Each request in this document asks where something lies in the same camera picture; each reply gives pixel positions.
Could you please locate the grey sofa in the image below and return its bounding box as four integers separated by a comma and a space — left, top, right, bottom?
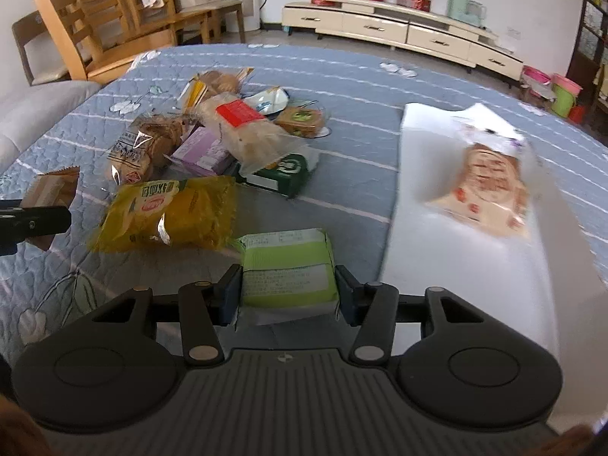
0, 81, 103, 172

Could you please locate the orange and white snack packet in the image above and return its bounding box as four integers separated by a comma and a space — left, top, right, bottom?
425, 123, 532, 241

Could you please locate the small brown snack packet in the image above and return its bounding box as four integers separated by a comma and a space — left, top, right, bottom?
21, 166, 81, 252

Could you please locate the pink basin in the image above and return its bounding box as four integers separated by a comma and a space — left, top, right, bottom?
521, 65, 554, 87

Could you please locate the green bucket with pink top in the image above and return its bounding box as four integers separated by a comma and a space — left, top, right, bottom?
550, 73, 584, 119

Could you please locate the dark shelf unit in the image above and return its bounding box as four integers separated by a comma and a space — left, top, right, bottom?
567, 0, 608, 129

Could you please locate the silver foil packet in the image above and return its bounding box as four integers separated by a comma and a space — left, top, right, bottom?
242, 86, 290, 116

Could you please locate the brown round cookie packet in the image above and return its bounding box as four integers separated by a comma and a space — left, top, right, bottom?
274, 106, 331, 139

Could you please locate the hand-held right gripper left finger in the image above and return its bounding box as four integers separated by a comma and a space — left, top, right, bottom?
90, 263, 244, 367

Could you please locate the green snack box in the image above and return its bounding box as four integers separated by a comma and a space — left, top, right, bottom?
237, 149, 321, 198

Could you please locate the clear cookie bag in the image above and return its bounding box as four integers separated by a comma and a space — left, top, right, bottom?
105, 113, 191, 186

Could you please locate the stool with grey cloth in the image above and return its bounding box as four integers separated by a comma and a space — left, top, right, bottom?
519, 83, 554, 108

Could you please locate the yellow-edged bun bag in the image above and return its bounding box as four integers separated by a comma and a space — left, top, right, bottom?
178, 69, 255, 112

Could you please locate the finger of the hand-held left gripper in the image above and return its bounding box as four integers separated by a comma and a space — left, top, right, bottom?
0, 201, 72, 255

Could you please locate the blue quilted blanket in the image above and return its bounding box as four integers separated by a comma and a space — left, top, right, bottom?
0, 43, 608, 371

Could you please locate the yellow snack packet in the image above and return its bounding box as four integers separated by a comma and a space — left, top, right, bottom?
90, 176, 238, 253

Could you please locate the green snack packet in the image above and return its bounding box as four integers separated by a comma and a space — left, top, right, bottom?
236, 228, 340, 326

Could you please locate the cream TV cabinet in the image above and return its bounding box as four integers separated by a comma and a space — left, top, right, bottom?
281, 0, 526, 81

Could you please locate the purple snack box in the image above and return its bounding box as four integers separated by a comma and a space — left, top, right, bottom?
166, 126, 238, 179

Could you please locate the bread bag with red label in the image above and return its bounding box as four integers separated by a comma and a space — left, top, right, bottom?
197, 94, 309, 176

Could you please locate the brown cushioned chair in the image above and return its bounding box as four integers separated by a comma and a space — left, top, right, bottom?
12, 9, 72, 87

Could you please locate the wooden side table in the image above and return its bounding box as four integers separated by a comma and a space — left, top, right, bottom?
167, 0, 248, 44

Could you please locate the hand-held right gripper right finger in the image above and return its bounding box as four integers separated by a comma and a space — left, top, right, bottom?
335, 265, 478, 367

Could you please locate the mint green appliance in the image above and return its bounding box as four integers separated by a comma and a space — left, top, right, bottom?
447, 0, 489, 28

